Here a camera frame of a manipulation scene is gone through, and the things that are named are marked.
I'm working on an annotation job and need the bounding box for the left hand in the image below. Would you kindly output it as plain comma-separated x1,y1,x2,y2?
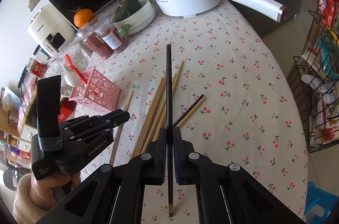
29,172,81,210

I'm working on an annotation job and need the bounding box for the white bowl stack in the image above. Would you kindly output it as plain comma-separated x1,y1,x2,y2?
112,0,156,36

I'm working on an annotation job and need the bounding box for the red box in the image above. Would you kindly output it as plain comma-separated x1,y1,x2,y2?
58,98,76,123

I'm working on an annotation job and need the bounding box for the small green jade ball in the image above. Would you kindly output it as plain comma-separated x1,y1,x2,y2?
118,23,131,36

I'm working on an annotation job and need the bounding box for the white plastic spoon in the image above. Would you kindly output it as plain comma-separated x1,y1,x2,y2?
61,65,85,97

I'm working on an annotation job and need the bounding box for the bamboo chopstick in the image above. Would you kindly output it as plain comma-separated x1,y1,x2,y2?
141,61,184,153
151,100,167,141
133,78,166,156
131,77,165,159

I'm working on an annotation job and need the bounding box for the cherry print tablecloth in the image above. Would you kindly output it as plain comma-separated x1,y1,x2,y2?
47,0,310,224

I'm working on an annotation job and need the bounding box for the goji berry jar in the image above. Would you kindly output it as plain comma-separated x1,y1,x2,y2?
77,23,114,59

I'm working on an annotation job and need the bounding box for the red plastic spoon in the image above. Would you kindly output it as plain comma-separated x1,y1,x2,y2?
65,54,88,83

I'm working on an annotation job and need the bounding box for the orange mandarin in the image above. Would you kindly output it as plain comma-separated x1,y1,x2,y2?
69,8,94,28

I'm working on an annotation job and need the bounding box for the white air fryer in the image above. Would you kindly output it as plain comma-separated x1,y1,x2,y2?
28,3,75,57

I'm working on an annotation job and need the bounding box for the red label jar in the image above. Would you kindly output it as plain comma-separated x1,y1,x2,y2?
27,58,47,78

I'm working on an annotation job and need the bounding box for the dried fruit jar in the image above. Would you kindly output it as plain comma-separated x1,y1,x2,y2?
94,18,128,54

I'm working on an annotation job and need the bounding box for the blue plastic stool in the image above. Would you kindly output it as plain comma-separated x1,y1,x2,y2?
304,182,338,223

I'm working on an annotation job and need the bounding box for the green squash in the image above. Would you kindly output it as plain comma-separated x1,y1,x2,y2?
114,0,142,22

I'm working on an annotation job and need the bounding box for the pink plastic utensil basket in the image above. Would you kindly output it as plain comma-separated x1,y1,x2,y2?
69,67,121,113

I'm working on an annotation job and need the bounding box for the black wire rack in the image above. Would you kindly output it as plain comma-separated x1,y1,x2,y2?
287,0,338,153

